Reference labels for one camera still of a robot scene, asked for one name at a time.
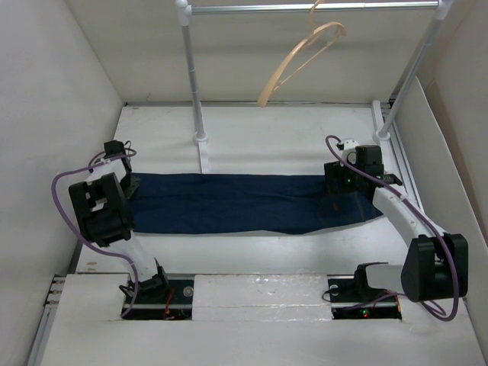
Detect metal clothes rack frame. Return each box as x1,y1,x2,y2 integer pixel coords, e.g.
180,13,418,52
175,1,454,174

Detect dark blue denim trousers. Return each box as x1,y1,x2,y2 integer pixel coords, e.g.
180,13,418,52
130,173,382,235

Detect beige plastic clothes hanger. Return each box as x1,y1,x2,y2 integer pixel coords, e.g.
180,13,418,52
257,1,348,108

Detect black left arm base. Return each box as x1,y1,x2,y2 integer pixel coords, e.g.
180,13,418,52
120,277,194,321

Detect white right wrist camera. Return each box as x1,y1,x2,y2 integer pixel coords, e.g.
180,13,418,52
336,138,359,165

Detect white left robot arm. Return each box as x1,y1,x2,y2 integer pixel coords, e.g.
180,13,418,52
68,140,170,303

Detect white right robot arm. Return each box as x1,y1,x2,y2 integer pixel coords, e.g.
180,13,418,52
324,139,468,302

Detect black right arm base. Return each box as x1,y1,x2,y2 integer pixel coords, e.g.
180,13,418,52
322,275,402,320

